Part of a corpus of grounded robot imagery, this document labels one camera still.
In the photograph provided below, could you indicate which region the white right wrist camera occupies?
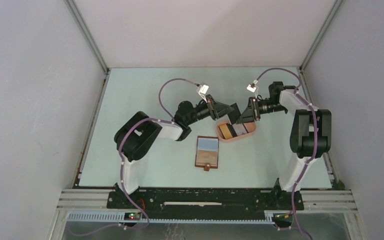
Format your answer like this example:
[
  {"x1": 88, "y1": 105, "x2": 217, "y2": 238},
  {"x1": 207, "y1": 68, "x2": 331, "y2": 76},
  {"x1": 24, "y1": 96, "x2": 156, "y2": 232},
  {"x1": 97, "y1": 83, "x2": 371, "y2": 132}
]
[{"x1": 246, "y1": 79, "x2": 259, "y2": 98}]

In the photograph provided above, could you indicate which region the grey white credit card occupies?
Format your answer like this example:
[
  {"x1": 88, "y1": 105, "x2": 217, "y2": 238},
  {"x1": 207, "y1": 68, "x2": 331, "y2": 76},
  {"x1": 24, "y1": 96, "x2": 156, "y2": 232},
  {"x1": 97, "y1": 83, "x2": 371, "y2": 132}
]
[{"x1": 232, "y1": 123, "x2": 255, "y2": 136}]

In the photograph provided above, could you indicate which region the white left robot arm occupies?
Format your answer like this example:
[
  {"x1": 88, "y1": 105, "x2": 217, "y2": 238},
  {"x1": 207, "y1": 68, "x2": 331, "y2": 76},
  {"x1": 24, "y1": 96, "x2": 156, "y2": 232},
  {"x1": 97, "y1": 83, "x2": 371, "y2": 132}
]
[{"x1": 114, "y1": 94, "x2": 235, "y2": 208}]

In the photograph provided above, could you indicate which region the brown leather card holder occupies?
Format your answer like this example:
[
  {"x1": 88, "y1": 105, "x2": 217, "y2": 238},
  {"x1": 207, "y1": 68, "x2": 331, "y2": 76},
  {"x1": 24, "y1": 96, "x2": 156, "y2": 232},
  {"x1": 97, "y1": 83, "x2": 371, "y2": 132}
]
[{"x1": 194, "y1": 135, "x2": 220, "y2": 172}]

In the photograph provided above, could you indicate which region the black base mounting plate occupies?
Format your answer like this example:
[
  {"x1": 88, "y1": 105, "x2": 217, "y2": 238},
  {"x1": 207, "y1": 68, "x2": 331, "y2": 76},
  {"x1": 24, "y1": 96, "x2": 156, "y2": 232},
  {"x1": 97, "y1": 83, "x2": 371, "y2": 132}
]
[{"x1": 106, "y1": 187, "x2": 304, "y2": 221}]

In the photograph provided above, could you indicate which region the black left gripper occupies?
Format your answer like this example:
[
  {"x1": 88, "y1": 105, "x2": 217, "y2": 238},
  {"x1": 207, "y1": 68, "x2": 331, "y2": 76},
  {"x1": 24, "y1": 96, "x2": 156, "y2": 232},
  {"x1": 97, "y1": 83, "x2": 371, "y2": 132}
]
[{"x1": 185, "y1": 94, "x2": 234, "y2": 126}]

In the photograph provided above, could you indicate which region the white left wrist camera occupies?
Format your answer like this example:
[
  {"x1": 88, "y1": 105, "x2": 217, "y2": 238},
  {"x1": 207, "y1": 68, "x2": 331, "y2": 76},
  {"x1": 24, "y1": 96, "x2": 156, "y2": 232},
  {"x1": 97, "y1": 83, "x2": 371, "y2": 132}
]
[{"x1": 196, "y1": 83, "x2": 209, "y2": 103}]

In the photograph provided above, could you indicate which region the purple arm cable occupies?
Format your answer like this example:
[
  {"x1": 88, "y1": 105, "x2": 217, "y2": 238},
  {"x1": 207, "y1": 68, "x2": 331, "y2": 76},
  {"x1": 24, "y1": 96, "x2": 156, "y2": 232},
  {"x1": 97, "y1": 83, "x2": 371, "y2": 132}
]
[
  {"x1": 254, "y1": 67, "x2": 319, "y2": 240},
  {"x1": 118, "y1": 78, "x2": 200, "y2": 231}
]

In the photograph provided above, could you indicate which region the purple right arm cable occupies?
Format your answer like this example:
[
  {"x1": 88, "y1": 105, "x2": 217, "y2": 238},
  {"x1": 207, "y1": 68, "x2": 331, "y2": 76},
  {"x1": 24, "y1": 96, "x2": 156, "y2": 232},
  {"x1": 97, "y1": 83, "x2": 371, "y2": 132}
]
[{"x1": 254, "y1": 67, "x2": 319, "y2": 240}]

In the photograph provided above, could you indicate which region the white cable duct strip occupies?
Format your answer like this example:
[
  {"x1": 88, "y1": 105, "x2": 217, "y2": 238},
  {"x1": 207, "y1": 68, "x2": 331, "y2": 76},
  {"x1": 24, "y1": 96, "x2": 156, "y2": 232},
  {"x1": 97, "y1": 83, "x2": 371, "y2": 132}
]
[{"x1": 66, "y1": 211, "x2": 274, "y2": 224}]

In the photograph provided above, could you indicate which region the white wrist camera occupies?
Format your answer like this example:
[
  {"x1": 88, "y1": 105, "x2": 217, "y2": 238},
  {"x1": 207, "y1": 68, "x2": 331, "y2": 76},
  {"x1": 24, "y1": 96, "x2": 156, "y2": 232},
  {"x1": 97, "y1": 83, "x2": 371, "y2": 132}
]
[
  {"x1": 196, "y1": 83, "x2": 209, "y2": 103},
  {"x1": 246, "y1": 79, "x2": 259, "y2": 98}
]

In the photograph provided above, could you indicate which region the pink plastic tray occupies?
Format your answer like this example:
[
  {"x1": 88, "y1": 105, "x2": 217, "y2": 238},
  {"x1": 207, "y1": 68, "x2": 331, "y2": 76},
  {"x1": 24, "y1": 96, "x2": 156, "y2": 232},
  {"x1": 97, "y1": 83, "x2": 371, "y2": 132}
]
[{"x1": 216, "y1": 121, "x2": 257, "y2": 143}]

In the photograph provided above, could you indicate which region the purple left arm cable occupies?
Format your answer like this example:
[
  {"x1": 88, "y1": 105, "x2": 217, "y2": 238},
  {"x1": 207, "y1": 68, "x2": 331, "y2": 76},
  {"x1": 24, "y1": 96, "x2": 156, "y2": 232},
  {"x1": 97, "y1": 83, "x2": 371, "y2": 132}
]
[{"x1": 118, "y1": 78, "x2": 200, "y2": 231}]

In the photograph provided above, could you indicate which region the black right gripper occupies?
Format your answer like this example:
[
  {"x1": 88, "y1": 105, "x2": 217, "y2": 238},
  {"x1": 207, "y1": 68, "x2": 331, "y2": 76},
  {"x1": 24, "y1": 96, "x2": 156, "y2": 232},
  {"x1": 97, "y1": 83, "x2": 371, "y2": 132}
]
[{"x1": 236, "y1": 96, "x2": 286, "y2": 124}]

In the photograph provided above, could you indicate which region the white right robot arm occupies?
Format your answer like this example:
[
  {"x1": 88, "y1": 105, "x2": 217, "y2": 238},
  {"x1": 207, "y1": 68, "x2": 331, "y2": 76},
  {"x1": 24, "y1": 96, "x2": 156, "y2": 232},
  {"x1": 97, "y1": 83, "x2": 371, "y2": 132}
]
[{"x1": 234, "y1": 81, "x2": 332, "y2": 209}]

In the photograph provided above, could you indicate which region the aluminium frame rail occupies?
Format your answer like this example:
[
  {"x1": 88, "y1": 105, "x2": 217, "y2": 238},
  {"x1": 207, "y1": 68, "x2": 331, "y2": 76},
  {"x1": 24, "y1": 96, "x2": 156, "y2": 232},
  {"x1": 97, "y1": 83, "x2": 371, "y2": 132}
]
[{"x1": 56, "y1": 189, "x2": 358, "y2": 214}]

